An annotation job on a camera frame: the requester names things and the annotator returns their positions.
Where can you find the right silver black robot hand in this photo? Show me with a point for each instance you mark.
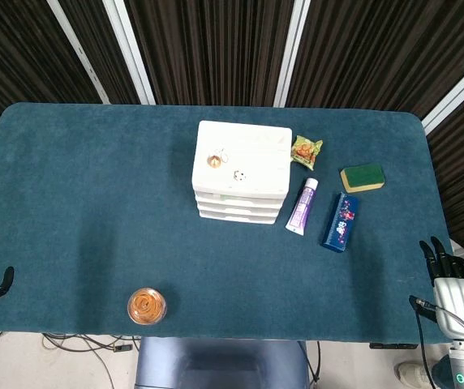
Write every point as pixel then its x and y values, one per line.
pixel 459 296

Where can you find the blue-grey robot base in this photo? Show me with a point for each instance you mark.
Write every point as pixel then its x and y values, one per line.
pixel 216 364

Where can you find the white plastic drawer cabinet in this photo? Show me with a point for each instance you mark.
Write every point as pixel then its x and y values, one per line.
pixel 242 162

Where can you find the black bar under table edge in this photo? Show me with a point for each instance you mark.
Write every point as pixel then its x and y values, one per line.
pixel 390 345

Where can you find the white shoe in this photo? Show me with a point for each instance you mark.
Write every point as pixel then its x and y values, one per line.
pixel 412 373

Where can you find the teal velvet table cloth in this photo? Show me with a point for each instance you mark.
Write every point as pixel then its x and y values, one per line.
pixel 94 202

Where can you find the dark blue patterned box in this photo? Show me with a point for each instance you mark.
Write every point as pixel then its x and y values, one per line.
pixel 340 223

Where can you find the green yellow sponge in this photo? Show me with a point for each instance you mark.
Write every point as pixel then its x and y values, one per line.
pixel 362 176

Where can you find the clear jar of rubber bands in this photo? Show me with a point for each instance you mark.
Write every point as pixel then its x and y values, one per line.
pixel 147 306

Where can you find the purple white toothpaste tube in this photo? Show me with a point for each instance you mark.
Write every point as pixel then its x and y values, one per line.
pixel 302 208

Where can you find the green yellow snack packet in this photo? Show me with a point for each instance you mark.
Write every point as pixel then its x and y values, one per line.
pixel 306 152

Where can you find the small white dotted ball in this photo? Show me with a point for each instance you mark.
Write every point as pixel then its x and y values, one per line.
pixel 239 176

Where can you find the dark brown pleated curtain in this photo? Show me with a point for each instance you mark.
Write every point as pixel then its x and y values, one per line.
pixel 216 40

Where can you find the wide white frame post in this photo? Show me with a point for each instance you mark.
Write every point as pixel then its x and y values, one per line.
pixel 130 52
pixel 459 87
pixel 293 52

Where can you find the thin white frame post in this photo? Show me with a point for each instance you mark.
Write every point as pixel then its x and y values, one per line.
pixel 80 52

